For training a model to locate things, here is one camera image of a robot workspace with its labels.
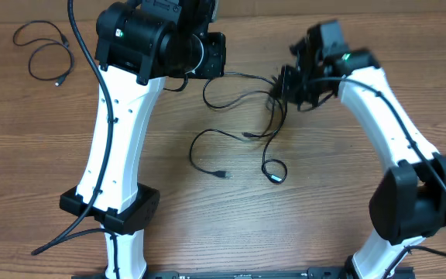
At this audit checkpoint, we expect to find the thick black usb-c cable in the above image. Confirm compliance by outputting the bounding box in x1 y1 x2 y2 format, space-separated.
202 71 289 185

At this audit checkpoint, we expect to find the thin black usb cable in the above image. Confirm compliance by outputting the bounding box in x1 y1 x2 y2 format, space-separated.
189 96 282 180

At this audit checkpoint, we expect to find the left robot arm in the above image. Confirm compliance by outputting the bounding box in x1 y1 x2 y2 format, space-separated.
60 0 226 278

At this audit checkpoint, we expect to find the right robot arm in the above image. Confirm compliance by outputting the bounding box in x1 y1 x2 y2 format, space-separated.
271 21 446 278

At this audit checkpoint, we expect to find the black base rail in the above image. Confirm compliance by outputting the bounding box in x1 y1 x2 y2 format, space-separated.
71 267 416 279

